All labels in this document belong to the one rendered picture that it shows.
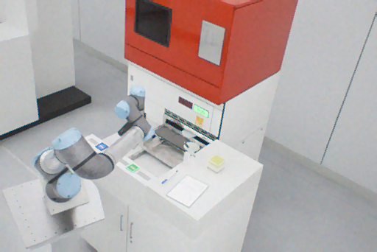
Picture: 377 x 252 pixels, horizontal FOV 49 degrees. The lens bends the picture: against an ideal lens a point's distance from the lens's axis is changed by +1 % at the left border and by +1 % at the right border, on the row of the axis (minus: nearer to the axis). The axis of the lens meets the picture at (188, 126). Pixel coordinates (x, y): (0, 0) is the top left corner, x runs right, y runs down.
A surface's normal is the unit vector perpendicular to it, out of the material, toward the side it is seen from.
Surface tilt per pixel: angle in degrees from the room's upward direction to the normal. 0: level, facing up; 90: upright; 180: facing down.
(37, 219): 0
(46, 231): 0
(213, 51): 90
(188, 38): 90
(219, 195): 0
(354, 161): 90
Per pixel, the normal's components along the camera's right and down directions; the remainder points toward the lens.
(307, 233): 0.11, -0.83
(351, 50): -0.64, 0.37
